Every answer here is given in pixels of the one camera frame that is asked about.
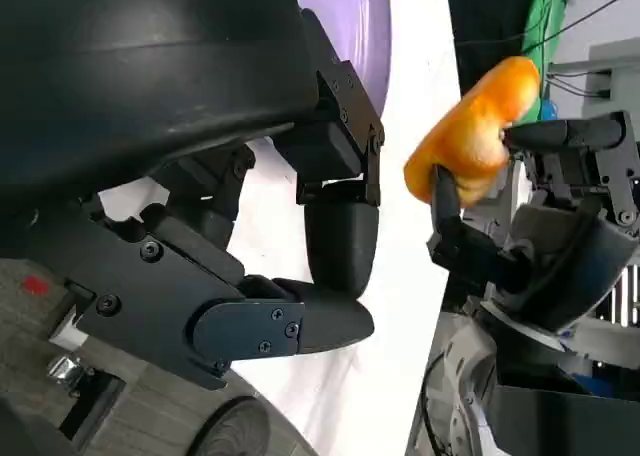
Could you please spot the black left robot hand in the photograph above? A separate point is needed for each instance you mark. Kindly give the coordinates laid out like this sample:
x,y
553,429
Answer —
x,y
150,76

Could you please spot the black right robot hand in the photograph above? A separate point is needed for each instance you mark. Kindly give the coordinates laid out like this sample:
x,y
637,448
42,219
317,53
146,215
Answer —
x,y
575,256

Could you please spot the orange and white bread roll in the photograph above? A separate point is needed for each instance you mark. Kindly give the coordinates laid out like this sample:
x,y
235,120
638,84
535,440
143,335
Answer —
x,y
475,136

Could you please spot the lilac plate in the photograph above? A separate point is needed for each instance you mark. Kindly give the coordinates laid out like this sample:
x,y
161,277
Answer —
x,y
360,36

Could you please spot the green cloth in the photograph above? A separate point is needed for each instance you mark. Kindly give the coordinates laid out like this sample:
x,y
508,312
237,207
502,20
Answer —
x,y
542,21

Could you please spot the black cloth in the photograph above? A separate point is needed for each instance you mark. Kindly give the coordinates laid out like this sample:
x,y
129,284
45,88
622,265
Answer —
x,y
480,21

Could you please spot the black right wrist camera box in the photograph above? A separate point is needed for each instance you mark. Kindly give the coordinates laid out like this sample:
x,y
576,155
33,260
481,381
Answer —
x,y
560,421

